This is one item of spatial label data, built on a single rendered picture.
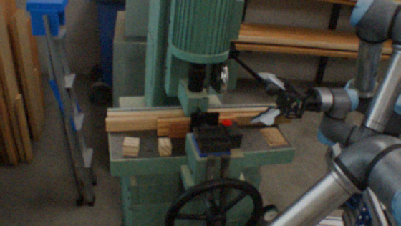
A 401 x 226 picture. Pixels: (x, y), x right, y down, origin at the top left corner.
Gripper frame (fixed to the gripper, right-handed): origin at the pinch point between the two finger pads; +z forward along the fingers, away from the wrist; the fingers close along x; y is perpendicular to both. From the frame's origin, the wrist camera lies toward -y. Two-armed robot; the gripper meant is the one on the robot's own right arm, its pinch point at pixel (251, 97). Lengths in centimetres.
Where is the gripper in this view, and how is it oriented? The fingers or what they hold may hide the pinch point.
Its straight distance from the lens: 108.8
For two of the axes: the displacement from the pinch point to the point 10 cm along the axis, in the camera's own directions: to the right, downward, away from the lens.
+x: -1.1, 8.9, 4.4
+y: 2.6, 4.5, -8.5
